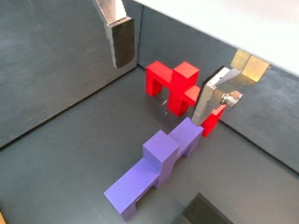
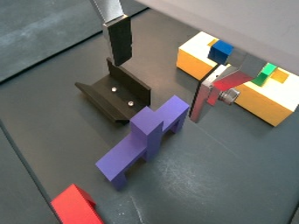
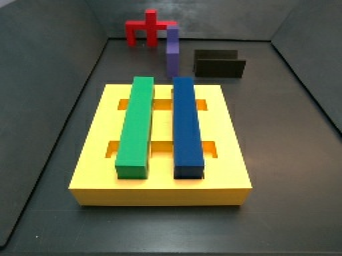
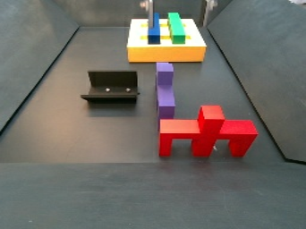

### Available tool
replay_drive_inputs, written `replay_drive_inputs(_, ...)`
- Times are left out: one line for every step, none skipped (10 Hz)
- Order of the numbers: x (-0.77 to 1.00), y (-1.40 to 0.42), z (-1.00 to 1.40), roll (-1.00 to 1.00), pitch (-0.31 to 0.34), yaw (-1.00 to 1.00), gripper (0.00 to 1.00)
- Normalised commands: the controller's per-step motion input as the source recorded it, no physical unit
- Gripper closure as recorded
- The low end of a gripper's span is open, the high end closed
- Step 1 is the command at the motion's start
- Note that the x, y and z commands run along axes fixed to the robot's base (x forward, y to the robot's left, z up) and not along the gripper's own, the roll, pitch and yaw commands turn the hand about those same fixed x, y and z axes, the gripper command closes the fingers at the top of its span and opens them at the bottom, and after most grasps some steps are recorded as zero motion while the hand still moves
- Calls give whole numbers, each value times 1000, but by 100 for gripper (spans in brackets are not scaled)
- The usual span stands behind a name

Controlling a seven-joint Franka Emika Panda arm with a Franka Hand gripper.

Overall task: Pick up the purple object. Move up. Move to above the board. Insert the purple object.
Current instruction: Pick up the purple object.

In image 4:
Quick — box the green bar block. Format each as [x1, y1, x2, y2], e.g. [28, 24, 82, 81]
[167, 13, 186, 44]

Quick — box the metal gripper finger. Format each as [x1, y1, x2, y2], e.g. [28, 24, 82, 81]
[141, 0, 154, 28]
[203, 0, 218, 26]

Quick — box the blue bar block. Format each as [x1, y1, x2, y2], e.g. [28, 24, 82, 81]
[149, 13, 161, 45]

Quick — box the black angle bracket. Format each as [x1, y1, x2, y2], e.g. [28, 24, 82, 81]
[80, 70, 139, 102]

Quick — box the red cross-shaped block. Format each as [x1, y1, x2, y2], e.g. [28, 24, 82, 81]
[159, 106, 258, 157]

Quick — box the yellow slotted board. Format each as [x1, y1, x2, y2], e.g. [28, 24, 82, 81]
[127, 19, 207, 63]

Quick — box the purple cross-shaped block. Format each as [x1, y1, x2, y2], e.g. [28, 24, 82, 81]
[155, 63, 175, 120]

